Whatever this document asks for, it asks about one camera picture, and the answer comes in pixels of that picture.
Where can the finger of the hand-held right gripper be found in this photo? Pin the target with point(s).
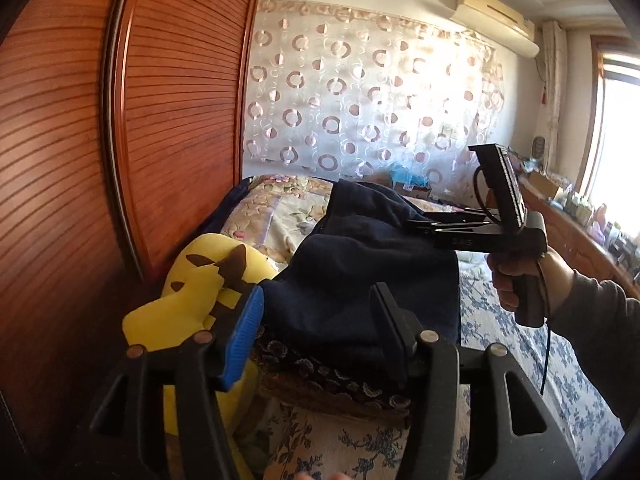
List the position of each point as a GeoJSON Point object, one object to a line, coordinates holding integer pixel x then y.
{"type": "Point", "coordinates": [460, 215]}
{"type": "Point", "coordinates": [425, 227]}

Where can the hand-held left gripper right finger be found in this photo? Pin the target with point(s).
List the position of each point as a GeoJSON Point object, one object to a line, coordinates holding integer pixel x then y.
{"type": "Point", "coordinates": [390, 335]}

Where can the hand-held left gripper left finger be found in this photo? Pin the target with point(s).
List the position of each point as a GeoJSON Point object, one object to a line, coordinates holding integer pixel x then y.
{"type": "Point", "coordinates": [242, 340]}

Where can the navy printed T-shirt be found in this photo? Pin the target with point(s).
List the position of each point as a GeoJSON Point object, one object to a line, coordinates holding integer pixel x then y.
{"type": "Point", "coordinates": [350, 300]}

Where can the person's right forearm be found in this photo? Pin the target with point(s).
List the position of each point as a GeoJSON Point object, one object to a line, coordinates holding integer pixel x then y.
{"type": "Point", "coordinates": [600, 335]}

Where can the person's right hand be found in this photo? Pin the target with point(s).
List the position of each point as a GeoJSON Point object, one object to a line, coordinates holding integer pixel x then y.
{"type": "Point", "coordinates": [506, 285]}

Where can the blue plastic bag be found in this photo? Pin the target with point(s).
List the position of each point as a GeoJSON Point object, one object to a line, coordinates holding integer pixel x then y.
{"type": "Point", "coordinates": [407, 175]}

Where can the yellow plush toy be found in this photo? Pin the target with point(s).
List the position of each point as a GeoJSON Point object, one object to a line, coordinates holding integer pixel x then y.
{"type": "Point", "coordinates": [195, 290]}

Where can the cardboard box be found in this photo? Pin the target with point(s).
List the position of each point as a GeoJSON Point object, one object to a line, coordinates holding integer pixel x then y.
{"type": "Point", "coordinates": [545, 185]}

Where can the wooden low cabinet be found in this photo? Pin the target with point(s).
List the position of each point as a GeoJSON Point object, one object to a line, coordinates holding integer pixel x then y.
{"type": "Point", "coordinates": [585, 247]}

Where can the row of windowsill clutter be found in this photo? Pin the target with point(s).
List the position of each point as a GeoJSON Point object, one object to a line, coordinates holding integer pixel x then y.
{"type": "Point", "coordinates": [600, 220]}

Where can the blue floral bed sheet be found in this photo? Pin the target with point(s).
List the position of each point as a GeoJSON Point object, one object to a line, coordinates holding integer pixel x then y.
{"type": "Point", "coordinates": [500, 360]}

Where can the floral quilt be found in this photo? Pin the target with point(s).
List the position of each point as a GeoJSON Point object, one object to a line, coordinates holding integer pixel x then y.
{"type": "Point", "coordinates": [280, 215]}

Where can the navy blanket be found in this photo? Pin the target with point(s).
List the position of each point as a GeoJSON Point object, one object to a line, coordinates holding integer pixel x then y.
{"type": "Point", "coordinates": [235, 205]}

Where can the pale window curtain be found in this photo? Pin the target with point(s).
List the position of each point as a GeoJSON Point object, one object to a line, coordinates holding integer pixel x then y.
{"type": "Point", "coordinates": [552, 85]}

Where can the bright window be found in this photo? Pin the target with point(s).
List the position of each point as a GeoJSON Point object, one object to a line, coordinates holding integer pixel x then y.
{"type": "Point", "coordinates": [620, 135]}

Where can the white air conditioner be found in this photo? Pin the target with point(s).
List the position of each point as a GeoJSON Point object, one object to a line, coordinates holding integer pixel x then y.
{"type": "Point", "coordinates": [500, 25]}

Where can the wooden slatted wardrobe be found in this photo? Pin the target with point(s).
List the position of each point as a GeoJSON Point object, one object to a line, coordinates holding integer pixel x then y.
{"type": "Point", "coordinates": [175, 110]}

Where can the sheer circle-patterned wall curtain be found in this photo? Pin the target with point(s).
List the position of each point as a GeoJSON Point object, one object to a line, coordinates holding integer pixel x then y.
{"type": "Point", "coordinates": [350, 110]}

